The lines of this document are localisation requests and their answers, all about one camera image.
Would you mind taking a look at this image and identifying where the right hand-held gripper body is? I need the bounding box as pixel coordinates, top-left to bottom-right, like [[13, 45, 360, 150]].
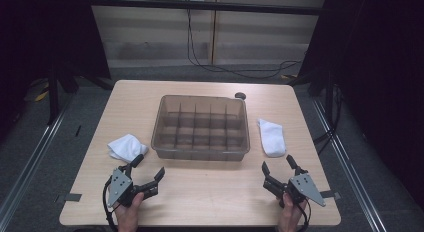
[[282, 173, 326, 207]]

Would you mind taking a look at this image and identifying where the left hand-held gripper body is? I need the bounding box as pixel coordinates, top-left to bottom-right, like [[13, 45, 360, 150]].
[[107, 168, 145, 208]]

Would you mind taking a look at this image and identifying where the white sock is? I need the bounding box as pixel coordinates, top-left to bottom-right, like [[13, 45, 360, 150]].
[[257, 118, 287, 158], [107, 133, 150, 164]]

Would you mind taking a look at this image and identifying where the brown divided storage box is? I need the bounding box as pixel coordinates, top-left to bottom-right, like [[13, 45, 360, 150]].
[[150, 94, 251, 162]]

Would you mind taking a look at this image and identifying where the person's left hand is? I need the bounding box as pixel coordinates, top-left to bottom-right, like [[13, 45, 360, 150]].
[[116, 192, 145, 232]]

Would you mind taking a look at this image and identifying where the person's right hand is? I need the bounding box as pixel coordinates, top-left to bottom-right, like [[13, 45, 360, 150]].
[[278, 192, 306, 232]]

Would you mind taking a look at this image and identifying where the grey tape piece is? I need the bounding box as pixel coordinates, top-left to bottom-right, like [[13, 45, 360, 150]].
[[63, 192, 83, 203], [319, 189, 342, 200]]

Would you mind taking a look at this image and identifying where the black metal stand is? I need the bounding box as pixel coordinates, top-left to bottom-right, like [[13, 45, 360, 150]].
[[46, 58, 114, 126], [289, 65, 344, 156]]

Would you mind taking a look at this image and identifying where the yellow floor object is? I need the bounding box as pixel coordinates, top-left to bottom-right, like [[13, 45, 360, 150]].
[[34, 90, 50, 103]]

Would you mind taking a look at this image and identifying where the black curtain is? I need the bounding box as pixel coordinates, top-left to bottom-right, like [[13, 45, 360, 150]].
[[298, 0, 424, 210], [0, 0, 111, 143]]

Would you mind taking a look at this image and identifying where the black horizontal bar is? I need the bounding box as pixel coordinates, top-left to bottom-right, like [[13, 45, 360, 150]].
[[88, 0, 323, 16]]

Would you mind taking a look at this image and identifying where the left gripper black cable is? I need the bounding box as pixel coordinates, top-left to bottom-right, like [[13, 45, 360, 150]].
[[102, 176, 119, 232]]

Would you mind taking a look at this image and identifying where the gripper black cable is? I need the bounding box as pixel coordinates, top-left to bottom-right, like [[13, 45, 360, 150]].
[[296, 198, 313, 232], [102, 176, 119, 232]]

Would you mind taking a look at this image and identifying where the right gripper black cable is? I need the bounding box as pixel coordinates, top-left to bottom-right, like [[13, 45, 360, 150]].
[[296, 198, 313, 232]]

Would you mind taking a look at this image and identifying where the metal floor rail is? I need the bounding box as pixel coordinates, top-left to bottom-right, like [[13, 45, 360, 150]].
[[0, 101, 73, 223], [311, 98, 388, 232]]

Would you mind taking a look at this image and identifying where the black wall cable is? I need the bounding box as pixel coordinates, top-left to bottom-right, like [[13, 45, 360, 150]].
[[186, 8, 303, 80]]

